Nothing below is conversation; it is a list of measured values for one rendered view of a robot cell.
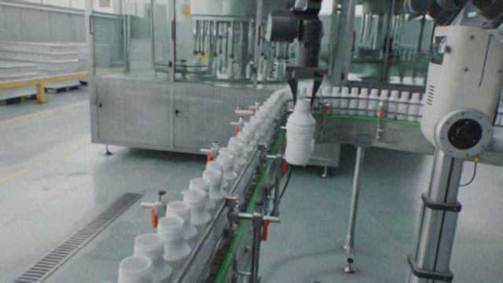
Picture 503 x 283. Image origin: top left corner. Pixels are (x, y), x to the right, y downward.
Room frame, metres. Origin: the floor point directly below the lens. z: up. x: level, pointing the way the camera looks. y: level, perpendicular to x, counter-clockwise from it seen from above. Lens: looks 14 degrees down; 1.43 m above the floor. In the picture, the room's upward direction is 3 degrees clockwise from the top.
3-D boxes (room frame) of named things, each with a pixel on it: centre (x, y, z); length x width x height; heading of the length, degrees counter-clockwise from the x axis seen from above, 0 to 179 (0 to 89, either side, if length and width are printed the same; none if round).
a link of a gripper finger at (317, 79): (1.01, -0.11, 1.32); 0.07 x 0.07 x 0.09; 80
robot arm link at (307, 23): (1.00, -0.10, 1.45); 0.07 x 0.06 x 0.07; 98
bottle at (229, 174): (0.91, 0.08, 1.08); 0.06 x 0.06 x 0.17
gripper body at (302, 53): (1.00, -0.10, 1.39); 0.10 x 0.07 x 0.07; 80
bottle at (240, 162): (1.02, 0.06, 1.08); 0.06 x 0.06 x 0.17
